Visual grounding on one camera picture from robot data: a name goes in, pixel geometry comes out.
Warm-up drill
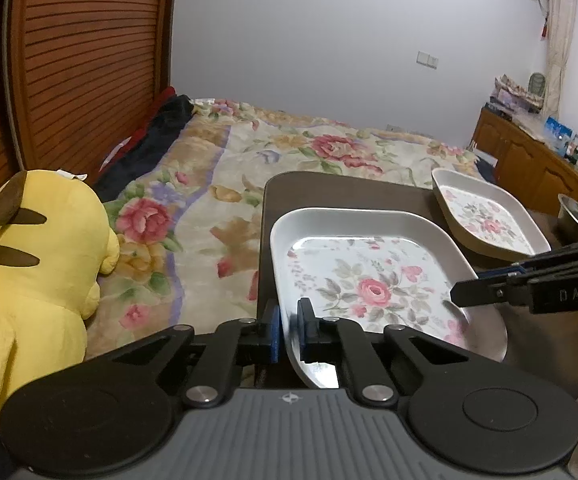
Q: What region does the large steel bowl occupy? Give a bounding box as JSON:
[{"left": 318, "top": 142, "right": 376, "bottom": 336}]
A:
[{"left": 556, "top": 194, "right": 578, "bottom": 245}]

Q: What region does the large floral white tray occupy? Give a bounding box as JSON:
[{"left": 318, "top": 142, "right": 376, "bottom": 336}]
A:
[{"left": 269, "top": 207, "right": 507, "bottom": 388}]

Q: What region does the wooden sideboard cabinet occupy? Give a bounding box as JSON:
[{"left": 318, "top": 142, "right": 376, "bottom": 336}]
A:
[{"left": 472, "top": 107, "right": 578, "bottom": 217}]

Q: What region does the blue photo card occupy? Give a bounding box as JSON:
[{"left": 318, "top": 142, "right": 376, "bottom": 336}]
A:
[{"left": 544, "top": 117, "right": 572, "bottom": 156}]

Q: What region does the yellow Pikachu plush toy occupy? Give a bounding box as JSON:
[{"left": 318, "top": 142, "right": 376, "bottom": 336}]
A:
[{"left": 0, "top": 169, "right": 120, "bottom": 411}]

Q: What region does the stack of folded fabrics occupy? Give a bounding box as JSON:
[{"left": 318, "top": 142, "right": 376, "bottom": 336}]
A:
[{"left": 491, "top": 75, "right": 544, "bottom": 113}]

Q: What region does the floral bed blanket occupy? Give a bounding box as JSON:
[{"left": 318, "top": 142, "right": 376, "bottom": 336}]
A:
[{"left": 87, "top": 100, "right": 478, "bottom": 356}]

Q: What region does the dark clothing on bed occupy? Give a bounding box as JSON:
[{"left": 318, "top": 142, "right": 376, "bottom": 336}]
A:
[{"left": 94, "top": 87, "right": 195, "bottom": 203}]

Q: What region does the beige curtain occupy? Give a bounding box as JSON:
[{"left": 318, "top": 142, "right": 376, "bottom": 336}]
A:
[{"left": 541, "top": 0, "right": 578, "bottom": 119}]

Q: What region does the wooden slatted headboard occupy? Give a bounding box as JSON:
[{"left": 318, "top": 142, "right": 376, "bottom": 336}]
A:
[{"left": 0, "top": 0, "right": 174, "bottom": 187}]

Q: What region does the white wall switch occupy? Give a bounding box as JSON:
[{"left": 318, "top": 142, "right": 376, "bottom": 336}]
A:
[{"left": 416, "top": 51, "right": 439, "bottom": 70}]

